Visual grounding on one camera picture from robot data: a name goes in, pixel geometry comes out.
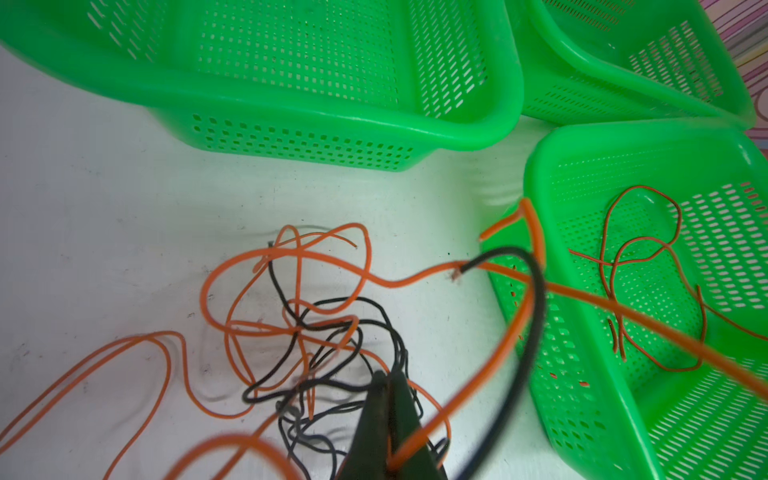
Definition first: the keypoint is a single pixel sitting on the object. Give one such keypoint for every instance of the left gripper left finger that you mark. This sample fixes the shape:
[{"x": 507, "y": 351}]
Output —
[{"x": 367, "y": 456}]

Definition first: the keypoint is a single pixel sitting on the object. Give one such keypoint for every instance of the front green basket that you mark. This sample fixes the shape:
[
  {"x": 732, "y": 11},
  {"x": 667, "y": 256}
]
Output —
[{"x": 669, "y": 218}]

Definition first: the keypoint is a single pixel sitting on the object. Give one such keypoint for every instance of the rear right green basket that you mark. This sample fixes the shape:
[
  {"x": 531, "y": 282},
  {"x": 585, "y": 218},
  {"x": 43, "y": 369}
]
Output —
[{"x": 604, "y": 61}]

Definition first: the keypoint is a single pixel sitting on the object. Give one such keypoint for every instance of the left green basket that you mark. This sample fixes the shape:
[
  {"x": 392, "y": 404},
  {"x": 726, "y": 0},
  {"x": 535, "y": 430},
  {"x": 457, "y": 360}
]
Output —
[{"x": 366, "y": 84}]

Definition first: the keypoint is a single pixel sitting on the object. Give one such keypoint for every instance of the green basket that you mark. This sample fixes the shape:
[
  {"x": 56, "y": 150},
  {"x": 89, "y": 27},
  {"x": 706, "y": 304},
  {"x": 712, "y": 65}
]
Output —
[
  {"x": 669, "y": 218},
  {"x": 366, "y": 84},
  {"x": 604, "y": 61}
]

